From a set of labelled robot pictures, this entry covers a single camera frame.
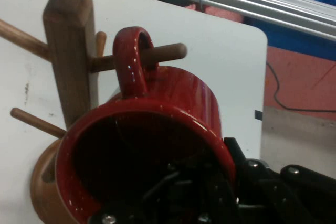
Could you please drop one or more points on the brown wooden mug tree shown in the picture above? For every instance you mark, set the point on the brown wooden mug tree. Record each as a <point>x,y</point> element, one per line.
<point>69,56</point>

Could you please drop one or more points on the aluminium side frame rail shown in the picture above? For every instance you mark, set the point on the aluminium side frame rail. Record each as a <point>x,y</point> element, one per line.
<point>262,1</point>

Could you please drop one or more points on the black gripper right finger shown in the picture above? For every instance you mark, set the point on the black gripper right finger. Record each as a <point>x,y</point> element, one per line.
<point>275,190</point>

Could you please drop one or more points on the red ceramic mug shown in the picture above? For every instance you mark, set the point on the red ceramic mug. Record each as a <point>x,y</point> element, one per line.
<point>183,90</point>

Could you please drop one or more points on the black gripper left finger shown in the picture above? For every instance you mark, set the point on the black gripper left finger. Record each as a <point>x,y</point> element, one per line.
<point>189,195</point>

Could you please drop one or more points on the black tape marker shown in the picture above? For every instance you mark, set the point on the black tape marker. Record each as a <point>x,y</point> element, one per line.
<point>258,115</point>

